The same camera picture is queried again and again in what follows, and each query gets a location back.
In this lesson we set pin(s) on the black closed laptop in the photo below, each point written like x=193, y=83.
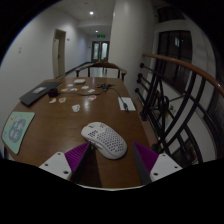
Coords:
x=38, y=92

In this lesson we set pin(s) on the side door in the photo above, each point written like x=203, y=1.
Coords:
x=59, y=53

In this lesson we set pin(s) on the white perforated computer mouse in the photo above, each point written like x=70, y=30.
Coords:
x=105, y=140

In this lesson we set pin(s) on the dark framed window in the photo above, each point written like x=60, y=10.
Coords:
x=175, y=56

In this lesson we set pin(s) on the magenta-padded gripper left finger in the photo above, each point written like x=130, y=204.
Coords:
x=61, y=164

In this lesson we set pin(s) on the small tan sticker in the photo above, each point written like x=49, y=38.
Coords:
x=52, y=100

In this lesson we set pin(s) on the wood-topped black metal railing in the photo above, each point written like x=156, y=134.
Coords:
x=186, y=65

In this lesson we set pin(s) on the green exit sign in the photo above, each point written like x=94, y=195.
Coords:
x=101, y=35

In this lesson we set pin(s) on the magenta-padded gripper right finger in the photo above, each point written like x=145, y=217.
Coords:
x=160, y=165

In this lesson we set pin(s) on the wooden chair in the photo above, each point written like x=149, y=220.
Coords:
x=101, y=64

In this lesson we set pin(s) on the mint green printed mouse pad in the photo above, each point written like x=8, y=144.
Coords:
x=16, y=131

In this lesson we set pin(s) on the round ceiling light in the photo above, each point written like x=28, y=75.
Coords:
x=91, y=13

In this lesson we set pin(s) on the small pink sticker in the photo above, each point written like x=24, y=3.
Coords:
x=92, y=97
x=62, y=99

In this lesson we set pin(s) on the white paper sheet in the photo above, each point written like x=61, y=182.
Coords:
x=128, y=101

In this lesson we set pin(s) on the small black block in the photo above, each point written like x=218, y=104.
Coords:
x=53, y=92

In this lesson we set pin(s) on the white flat card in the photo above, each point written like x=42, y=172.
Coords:
x=79, y=81

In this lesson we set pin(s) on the white wall switch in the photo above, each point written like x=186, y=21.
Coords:
x=20, y=50

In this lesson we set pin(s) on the glazed double door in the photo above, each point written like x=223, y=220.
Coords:
x=100, y=51

